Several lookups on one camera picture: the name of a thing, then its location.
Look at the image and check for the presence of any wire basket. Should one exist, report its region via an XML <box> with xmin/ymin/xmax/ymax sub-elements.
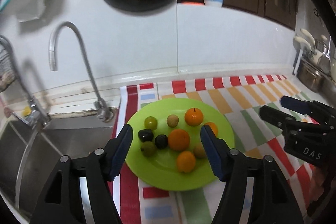
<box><xmin>0</xmin><ymin>43</ymin><xmax>17</xmax><ymax>94</ymax></box>

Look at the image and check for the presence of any large steel pot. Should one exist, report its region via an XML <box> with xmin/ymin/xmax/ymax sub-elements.
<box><xmin>297</xmin><ymin>59</ymin><xmax>322</xmax><ymax>85</ymax></box>

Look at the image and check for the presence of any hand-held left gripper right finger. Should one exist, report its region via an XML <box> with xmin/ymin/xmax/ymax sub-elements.
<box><xmin>200</xmin><ymin>124</ymin><xmax>305</xmax><ymax>224</ymax></box>

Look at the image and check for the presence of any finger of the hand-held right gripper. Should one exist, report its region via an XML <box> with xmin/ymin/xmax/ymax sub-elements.
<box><xmin>259</xmin><ymin>105</ymin><xmax>336</xmax><ymax>133</ymax></box>
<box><xmin>280</xmin><ymin>95</ymin><xmax>336</xmax><ymax>126</ymax></box>

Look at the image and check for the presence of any steel skimmer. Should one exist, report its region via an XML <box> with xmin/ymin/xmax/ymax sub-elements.
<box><xmin>318</xmin><ymin>35</ymin><xmax>333</xmax><ymax>75</ymax></box>

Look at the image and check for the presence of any pull-down spring faucet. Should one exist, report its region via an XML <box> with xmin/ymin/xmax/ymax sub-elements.
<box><xmin>0</xmin><ymin>35</ymin><xmax>51</xmax><ymax>130</ymax></box>

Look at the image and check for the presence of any gooseneck steel faucet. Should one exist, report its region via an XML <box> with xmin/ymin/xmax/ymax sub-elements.
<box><xmin>49</xmin><ymin>21</ymin><xmax>112</xmax><ymax>123</ymax></box>

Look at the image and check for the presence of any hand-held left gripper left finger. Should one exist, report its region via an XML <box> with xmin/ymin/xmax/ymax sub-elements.
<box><xmin>31</xmin><ymin>124</ymin><xmax>134</xmax><ymax>224</ymax></box>

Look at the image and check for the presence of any green grape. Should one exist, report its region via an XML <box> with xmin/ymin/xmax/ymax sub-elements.
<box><xmin>144</xmin><ymin>116</ymin><xmax>158</xmax><ymax>130</ymax></box>

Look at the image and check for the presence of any small orange tangerine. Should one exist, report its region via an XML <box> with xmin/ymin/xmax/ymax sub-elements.
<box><xmin>176</xmin><ymin>151</ymin><xmax>197</xmax><ymax>174</ymax></box>
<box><xmin>204</xmin><ymin>122</ymin><xmax>219</xmax><ymax>137</ymax></box>

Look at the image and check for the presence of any steel sink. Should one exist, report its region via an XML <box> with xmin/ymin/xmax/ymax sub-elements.
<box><xmin>0</xmin><ymin>114</ymin><xmax>122</xmax><ymax>220</ymax></box>

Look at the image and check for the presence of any green plate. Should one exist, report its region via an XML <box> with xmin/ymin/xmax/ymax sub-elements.
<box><xmin>124</xmin><ymin>98</ymin><xmax>235</xmax><ymax>191</ymax></box>

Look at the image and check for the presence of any green fruit with dark mark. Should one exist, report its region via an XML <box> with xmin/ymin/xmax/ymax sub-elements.
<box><xmin>140</xmin><ymin>141</ymin><xmax>157</xmax><ymax>158</ymax></box>

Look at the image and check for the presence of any orange tangerine with stem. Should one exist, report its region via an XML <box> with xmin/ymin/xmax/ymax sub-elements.
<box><xmin>184</xmin><ymin>108</ymin><xmax>204</xmax><ymax>126</ymax></box>

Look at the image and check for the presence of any large orange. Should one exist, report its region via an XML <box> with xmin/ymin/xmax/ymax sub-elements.
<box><xmin>168</xmin><ymin>129</ymin><xmax>191</xmax><ymax>151</ymax></box>

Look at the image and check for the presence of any tan round fruit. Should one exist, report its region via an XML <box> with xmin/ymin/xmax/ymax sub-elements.
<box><xmin>167</xmin><ymin>114</ymin><xmax>180</xmax><ymax>128</ymax></box>
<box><xmin>193</xmin><ymin>143</ymin><xmax>208</xmax><ymax>160</ymax></box>

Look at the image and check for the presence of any striped colourful cloth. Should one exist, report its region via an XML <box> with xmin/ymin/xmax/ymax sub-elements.
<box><xmin>112</xmin><ymin>74</ymin><xmax>326</xmax><ymax>224</ymax></box>

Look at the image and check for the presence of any dark purple plum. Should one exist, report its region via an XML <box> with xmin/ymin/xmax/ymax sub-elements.
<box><xmin>154</xmin><ymin>134</ymin><xmax>169</xmax><ymax>150</ymax></box>
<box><xmin>138</xmin><ymin>129</ymin><xmax>155</xmax><ymax>143</ymax></box>

